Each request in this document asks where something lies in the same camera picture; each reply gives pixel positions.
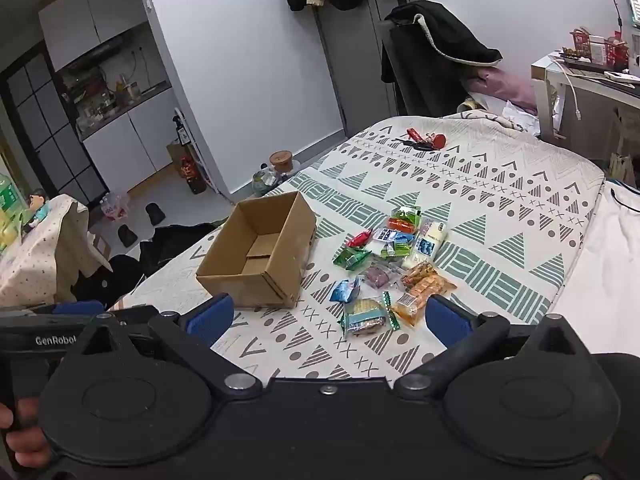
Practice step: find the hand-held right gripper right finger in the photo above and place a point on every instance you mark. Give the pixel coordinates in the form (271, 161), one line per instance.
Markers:
(447, 316)

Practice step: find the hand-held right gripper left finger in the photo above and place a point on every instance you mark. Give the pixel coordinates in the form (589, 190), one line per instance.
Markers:
(215, 316)

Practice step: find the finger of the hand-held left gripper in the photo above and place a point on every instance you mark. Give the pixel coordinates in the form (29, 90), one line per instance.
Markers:
(75, 306)

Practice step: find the orange-yellow snack packet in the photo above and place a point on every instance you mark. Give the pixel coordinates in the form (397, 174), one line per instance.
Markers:
(411, 306)

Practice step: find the orange breadstick packet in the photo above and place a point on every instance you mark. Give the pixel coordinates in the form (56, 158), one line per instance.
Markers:
(426, 279)

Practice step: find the white blue-print bread packet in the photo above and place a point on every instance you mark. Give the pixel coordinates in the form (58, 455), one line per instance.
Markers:
(429, 240)

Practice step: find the green-edged cracker packet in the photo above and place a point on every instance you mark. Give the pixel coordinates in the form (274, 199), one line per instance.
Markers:
(367, 315)

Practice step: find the purple snack packet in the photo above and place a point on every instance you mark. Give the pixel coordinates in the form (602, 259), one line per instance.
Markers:
(377, 276)

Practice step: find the bright green snack packet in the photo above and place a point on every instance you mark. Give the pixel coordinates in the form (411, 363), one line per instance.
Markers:
(395, 249)

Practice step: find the cardboard box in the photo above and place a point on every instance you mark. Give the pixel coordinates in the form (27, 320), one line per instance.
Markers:
(280, 260)

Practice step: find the white black-label snack packet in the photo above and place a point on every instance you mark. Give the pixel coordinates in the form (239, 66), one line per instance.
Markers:
(386, 235)

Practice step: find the orange green-topped snack packet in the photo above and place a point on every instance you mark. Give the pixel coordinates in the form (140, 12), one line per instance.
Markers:
(404, 216)

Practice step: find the dark green snack packet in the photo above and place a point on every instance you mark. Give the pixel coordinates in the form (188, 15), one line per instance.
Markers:
(351, 258)

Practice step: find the red snack packet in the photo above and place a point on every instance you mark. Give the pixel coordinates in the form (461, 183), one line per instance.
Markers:
(359, 239)

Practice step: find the person's left hand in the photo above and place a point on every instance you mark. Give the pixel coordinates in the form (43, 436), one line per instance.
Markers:
(30, 435)

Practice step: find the dotted beige cloth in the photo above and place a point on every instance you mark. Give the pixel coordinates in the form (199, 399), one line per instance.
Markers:
(45, 262)

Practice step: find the black clothing pile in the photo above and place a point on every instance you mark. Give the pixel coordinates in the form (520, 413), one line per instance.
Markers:
(175, 242)

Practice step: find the black slipper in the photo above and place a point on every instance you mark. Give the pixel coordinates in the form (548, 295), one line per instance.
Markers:
(127, 236)
(155, 214)

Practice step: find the cartoon figurine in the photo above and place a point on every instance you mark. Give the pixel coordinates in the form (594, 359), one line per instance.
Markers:
(37, 210)

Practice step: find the wrapped water bottle pack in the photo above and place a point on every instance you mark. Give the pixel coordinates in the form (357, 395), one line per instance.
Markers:
(114, 206)

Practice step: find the green wrapped pack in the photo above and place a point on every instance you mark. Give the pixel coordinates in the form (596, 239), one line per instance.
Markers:
(7, 205)

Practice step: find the dark red-label bottle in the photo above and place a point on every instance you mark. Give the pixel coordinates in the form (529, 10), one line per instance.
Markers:
(192, 177)

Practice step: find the clear trash bag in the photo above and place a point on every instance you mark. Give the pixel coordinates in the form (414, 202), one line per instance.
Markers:
(265, 182)

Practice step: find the brown floor carton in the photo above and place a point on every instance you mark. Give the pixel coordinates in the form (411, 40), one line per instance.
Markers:
(175, 157)

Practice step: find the white base cabinets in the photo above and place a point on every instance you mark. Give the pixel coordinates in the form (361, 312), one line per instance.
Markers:
(120, 145)

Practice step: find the brown lidded bucket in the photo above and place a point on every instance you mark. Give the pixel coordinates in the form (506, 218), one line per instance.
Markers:
(282, 161)

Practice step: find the white sheet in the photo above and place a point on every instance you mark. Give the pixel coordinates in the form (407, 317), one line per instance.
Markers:
(610, 260)

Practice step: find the red wrapper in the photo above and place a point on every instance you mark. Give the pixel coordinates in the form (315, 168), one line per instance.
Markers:
(415, 135)

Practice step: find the black grid partition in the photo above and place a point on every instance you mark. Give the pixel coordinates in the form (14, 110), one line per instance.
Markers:
(45, 125)

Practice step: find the black spray bottle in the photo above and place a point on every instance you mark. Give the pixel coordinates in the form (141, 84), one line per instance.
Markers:
(179, 127)

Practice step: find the black office chair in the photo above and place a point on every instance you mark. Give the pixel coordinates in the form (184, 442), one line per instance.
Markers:
(425, 92)

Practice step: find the pink cloth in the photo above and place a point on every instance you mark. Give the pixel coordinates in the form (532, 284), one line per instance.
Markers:
(505, 85)

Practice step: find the white desk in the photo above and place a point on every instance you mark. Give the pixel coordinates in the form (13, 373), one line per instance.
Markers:
(590, 95)

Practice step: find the grey door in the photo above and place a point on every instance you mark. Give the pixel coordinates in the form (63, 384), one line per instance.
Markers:
(360, 60)

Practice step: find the black fleece-lined coat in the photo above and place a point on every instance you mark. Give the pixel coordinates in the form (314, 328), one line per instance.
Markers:
(440, 35)

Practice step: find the white power strip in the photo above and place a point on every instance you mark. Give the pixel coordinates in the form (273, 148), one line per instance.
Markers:
(622, 78)

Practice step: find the red basket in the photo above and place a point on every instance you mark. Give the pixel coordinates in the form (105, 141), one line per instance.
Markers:
(615, 52)

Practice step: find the white wall cabinets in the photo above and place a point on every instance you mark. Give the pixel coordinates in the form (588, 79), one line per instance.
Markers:
(90, 15)

